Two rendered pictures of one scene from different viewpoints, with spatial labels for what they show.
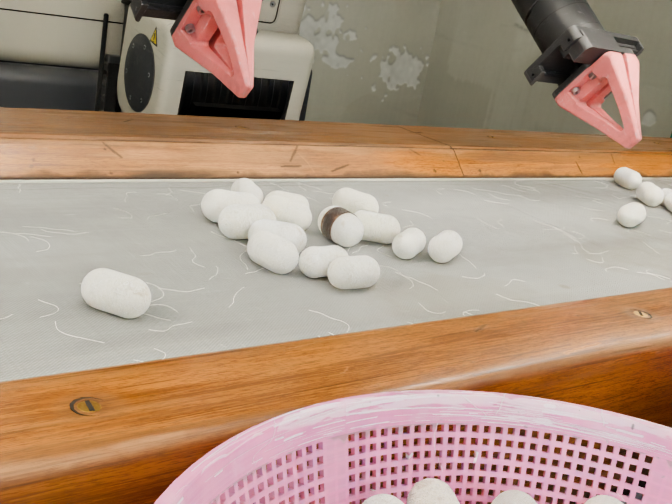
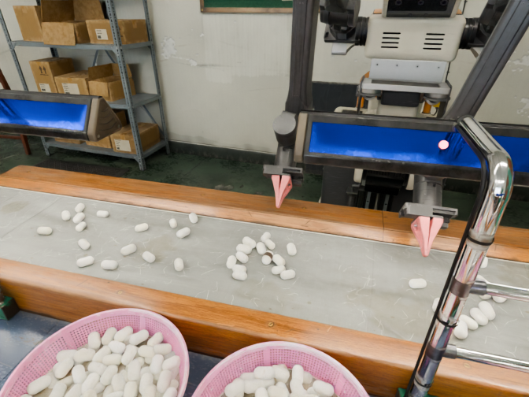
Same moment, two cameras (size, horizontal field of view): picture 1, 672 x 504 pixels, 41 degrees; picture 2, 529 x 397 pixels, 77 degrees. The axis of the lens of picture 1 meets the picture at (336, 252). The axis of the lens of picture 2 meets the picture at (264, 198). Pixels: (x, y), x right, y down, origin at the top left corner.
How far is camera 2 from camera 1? 63 cm
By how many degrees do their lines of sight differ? 51
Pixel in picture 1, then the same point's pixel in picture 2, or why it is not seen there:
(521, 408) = (173, 329)
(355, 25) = not seen: outside the picture
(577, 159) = not seen: hidden behind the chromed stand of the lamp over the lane
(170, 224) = (234, 243)
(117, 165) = (249, 218)
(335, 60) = not seen: outside the picture
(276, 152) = (301, 220)
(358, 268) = (237, 275)
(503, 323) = (222, 308)
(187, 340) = (179, 280)
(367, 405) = (149, 313)
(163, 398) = (130, 295)
